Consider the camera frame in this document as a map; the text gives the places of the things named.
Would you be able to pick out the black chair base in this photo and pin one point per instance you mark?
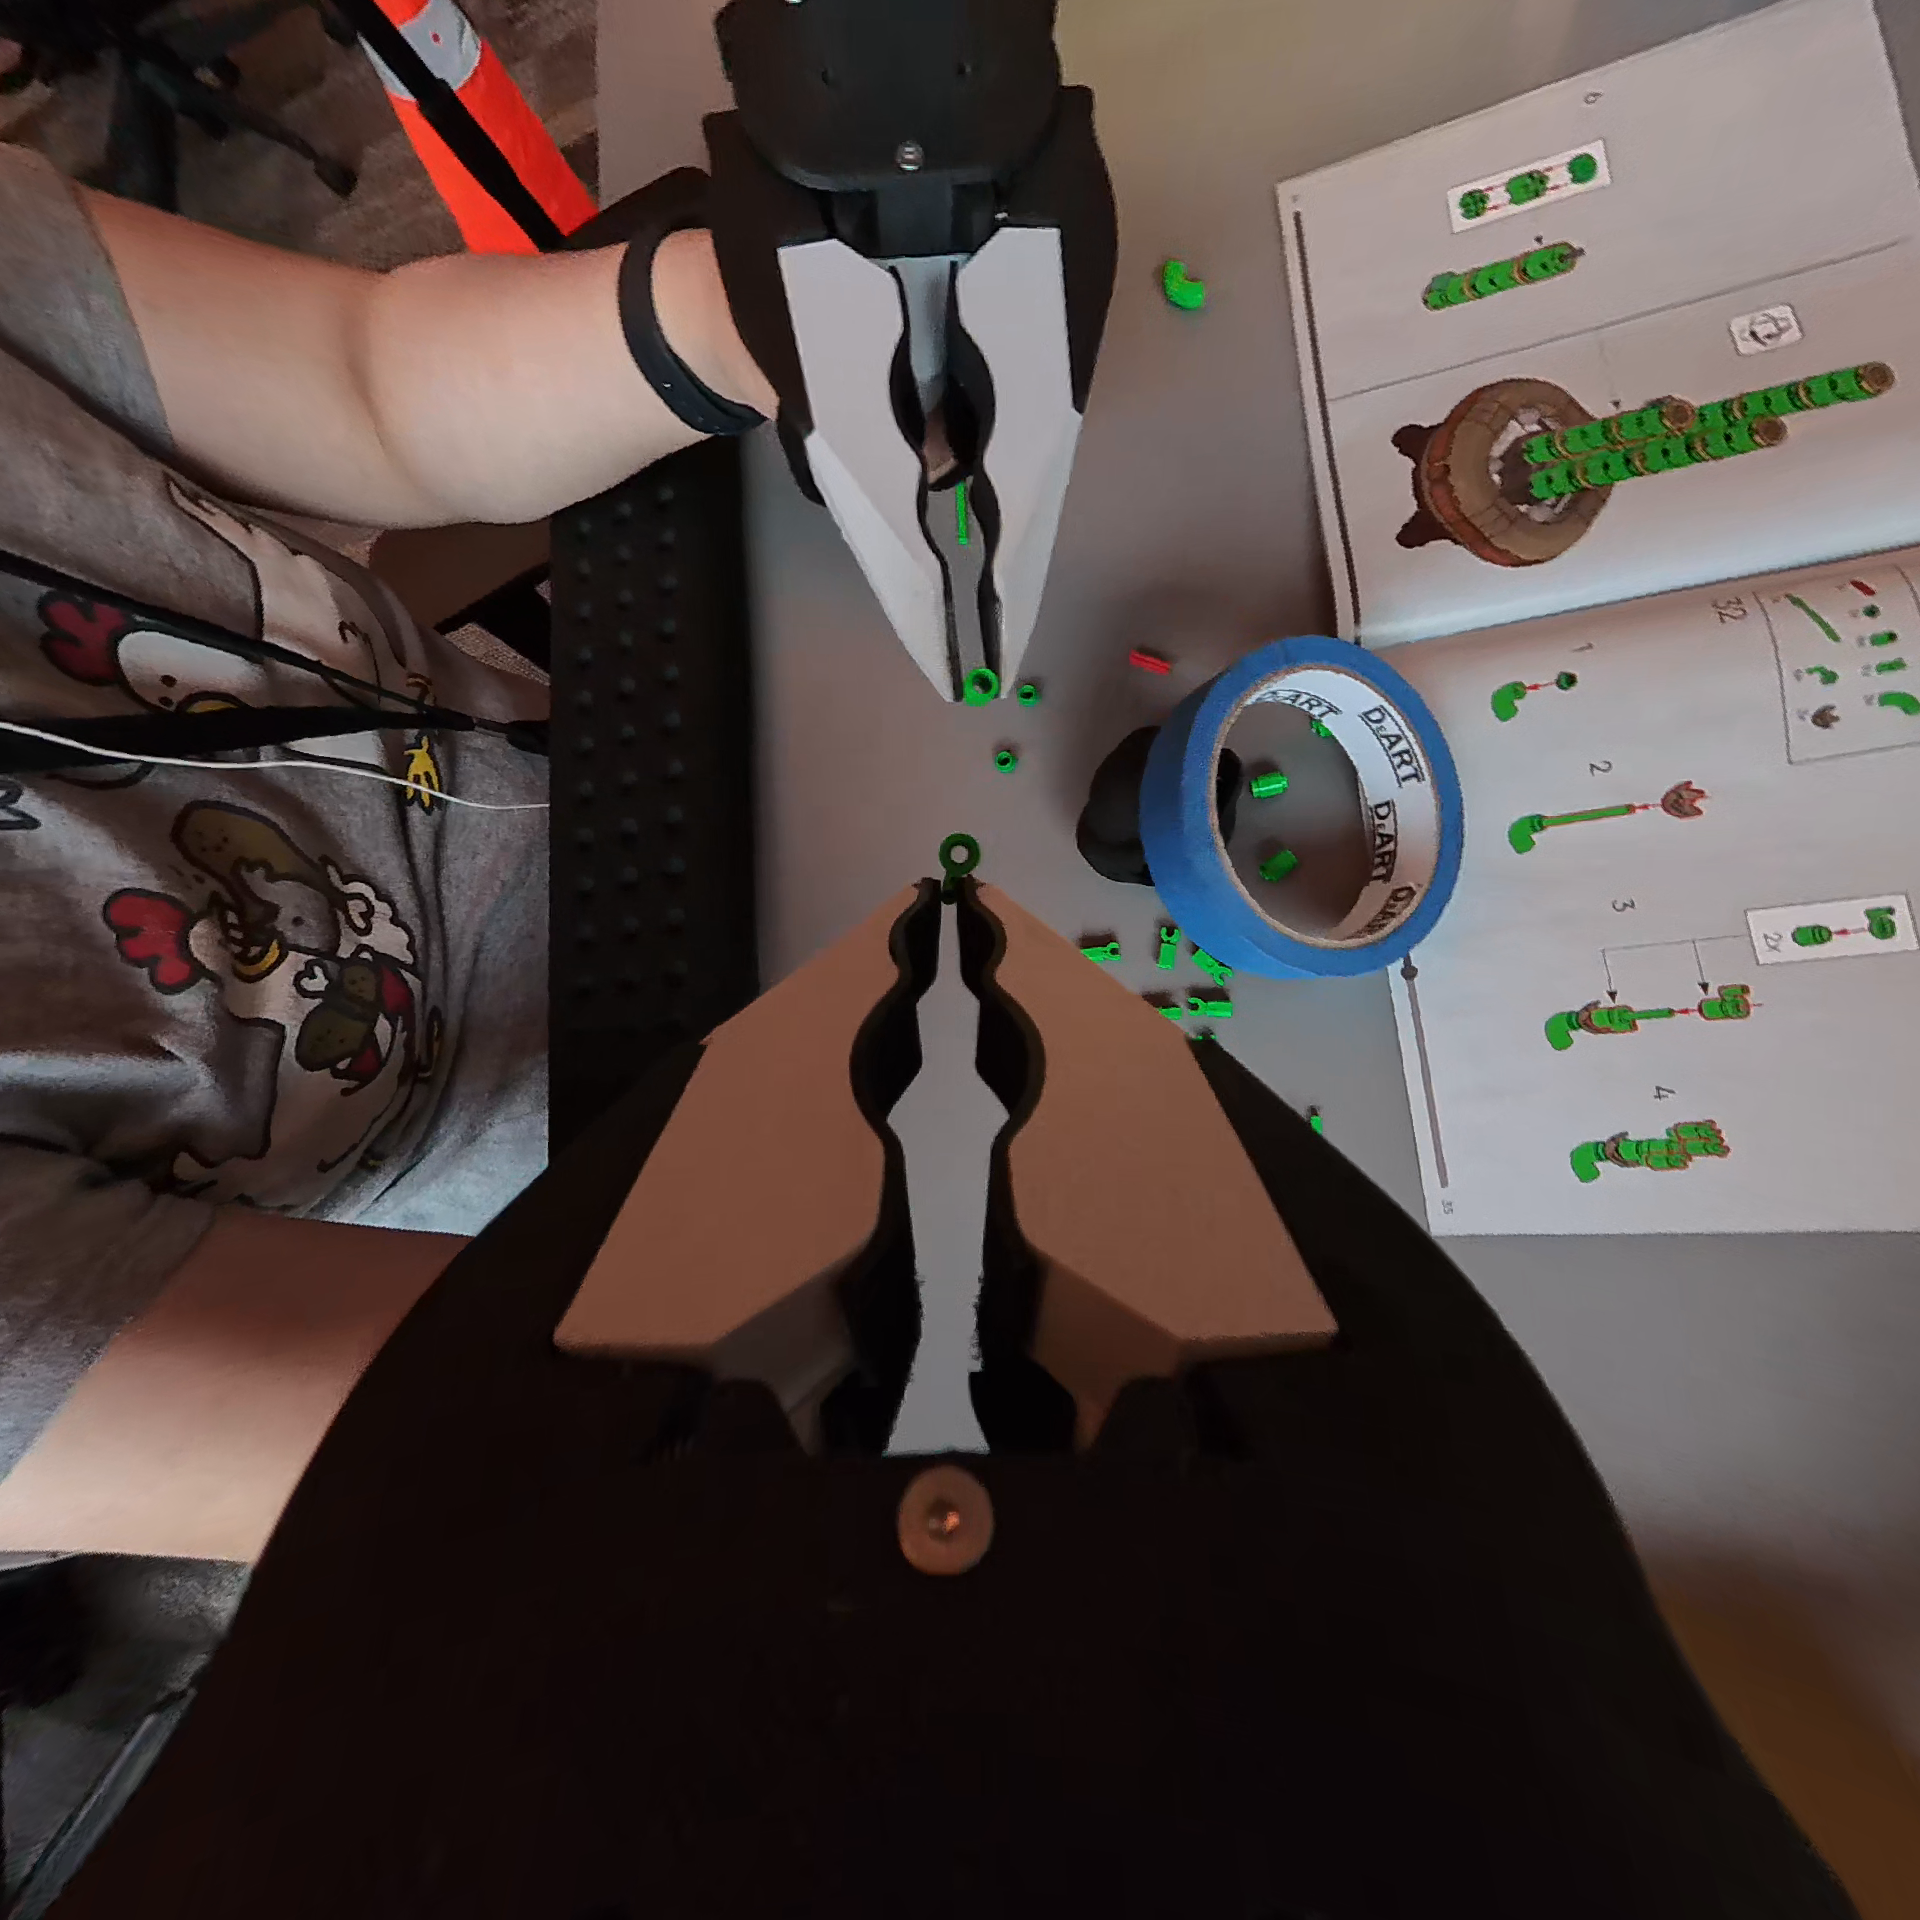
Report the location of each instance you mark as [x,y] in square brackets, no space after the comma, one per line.
[226,89]

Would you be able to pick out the green lego elbow piece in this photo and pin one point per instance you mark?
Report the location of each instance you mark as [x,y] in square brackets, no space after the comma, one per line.
[1180,288]

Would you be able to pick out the pile of small green lego pieces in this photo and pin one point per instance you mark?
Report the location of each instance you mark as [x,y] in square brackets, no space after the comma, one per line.
[1187,984]

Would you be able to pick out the green lego axle with elbow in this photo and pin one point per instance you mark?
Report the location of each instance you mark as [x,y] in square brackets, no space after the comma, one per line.
[976,681]

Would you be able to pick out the black round knob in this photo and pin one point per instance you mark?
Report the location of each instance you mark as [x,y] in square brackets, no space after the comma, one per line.
[1117,824]

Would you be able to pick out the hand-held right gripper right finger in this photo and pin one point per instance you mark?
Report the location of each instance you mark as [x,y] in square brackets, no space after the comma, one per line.
[1151,1183]

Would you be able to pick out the blue masking tape roll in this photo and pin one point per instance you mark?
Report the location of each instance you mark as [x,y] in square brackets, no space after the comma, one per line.
[1307,915]

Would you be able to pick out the person's right forearm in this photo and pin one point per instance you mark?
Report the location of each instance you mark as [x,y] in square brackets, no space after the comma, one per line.
[184,1365]

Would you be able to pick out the lego instruction booklet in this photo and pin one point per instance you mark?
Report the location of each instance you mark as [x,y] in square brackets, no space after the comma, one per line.
[1633,603]

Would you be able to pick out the person's left hand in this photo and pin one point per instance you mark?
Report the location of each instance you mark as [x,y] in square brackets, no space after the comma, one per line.
[728,322]

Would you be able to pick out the person's left forearm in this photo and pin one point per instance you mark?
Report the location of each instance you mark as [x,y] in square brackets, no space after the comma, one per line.
[431,370]

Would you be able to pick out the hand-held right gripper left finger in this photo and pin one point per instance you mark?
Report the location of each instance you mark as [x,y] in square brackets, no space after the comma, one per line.
[722,1183]

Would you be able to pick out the grey printed t-shirt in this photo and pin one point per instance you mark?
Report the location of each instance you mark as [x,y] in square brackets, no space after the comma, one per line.
[226,902]

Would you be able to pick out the orange and white cone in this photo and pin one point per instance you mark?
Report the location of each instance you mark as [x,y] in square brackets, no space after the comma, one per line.
[493,123]

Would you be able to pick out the black wristband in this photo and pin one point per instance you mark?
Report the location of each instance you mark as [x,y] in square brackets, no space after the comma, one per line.
[660,350]

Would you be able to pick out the grey shorts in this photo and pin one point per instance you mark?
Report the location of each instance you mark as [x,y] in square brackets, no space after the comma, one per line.
[92,1723]

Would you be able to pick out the black studded mat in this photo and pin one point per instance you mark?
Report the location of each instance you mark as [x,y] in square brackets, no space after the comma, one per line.
[647,782]

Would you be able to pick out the black tripod leg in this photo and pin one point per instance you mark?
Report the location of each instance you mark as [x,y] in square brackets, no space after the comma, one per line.
[447,104]

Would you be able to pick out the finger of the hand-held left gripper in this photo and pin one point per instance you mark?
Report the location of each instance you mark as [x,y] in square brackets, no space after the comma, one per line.
[1034,363]
[842,370]

